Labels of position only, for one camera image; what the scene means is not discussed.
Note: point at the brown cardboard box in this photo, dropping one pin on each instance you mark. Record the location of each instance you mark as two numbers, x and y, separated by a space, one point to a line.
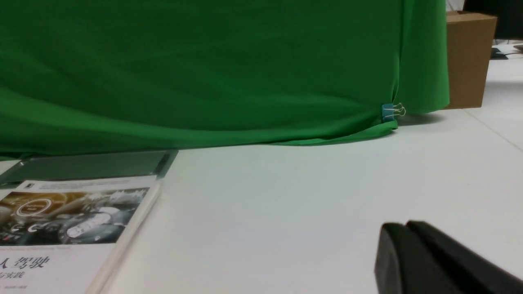
469 45

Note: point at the green backdrop cloth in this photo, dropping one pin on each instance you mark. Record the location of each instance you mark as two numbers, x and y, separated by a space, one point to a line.
99 76

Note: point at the blue binder clip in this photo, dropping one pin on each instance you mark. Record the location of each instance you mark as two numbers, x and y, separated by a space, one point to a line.
390 112

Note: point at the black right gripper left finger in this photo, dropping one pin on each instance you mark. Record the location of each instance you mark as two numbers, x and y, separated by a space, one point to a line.
403 265

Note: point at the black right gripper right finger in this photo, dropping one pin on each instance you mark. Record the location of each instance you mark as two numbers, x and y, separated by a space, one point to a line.
470 272

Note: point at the silver desk cable hatch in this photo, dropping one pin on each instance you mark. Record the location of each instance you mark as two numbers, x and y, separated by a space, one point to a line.
89 166

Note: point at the white autonomous driving book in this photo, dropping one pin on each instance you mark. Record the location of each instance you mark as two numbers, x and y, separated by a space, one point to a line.
68 237

